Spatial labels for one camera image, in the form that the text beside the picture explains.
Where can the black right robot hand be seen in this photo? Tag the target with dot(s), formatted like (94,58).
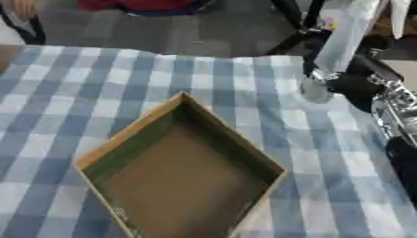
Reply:
(358,85)

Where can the tall translucent white bottle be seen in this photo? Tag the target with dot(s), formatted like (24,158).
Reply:
(347,37)

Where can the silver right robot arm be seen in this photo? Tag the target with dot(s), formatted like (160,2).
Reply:
(402,108)

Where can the tan cardboard box green inside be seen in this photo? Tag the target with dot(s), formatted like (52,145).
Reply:
(179,173)

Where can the black tripod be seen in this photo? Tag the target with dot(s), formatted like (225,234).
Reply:
(296,18)

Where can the red bag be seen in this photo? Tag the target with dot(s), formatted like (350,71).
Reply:
(152,5)

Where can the black chair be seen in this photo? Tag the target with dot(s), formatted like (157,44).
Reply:
(27,28)

